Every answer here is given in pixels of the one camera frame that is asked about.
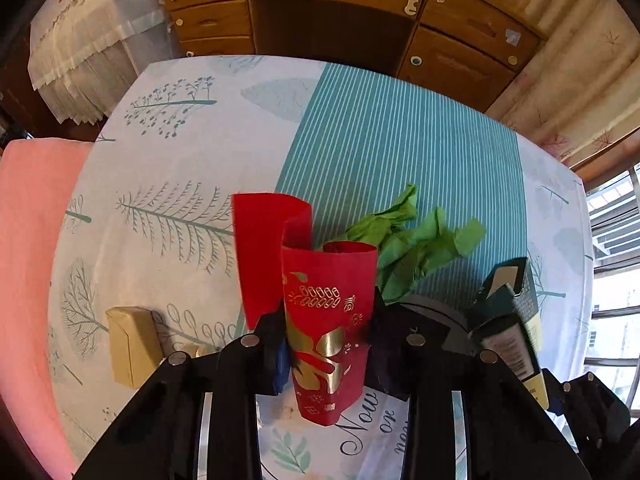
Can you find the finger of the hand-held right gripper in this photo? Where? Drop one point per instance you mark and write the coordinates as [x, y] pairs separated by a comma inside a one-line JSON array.
[[590, 410]]

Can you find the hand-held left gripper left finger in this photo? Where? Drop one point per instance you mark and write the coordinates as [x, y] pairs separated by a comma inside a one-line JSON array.
[[276, 360]]

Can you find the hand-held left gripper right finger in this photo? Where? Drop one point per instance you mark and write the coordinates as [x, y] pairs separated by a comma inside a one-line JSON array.
[[376, 352]]

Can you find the red envelope with gold print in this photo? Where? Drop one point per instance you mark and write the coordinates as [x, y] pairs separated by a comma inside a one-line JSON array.
[[320, 280]]

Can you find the dark green carton box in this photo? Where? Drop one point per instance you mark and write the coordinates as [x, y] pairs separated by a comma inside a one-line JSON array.
[[505, 350]]

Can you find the green crumpled paper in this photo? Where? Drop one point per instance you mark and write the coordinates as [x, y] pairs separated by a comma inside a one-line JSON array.
[[410, 255]]

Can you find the small beige box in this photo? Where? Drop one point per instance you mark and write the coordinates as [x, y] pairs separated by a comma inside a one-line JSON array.
[[132, 345]]

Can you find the pink bed sheet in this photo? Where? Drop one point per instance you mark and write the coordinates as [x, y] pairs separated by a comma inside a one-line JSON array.
[[30, 260]]

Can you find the white cloth cover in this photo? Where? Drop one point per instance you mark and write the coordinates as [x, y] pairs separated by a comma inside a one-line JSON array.
[[85, 50]]

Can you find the window frame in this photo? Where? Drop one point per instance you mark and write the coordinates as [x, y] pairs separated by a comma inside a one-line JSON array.
[[612, 230]]

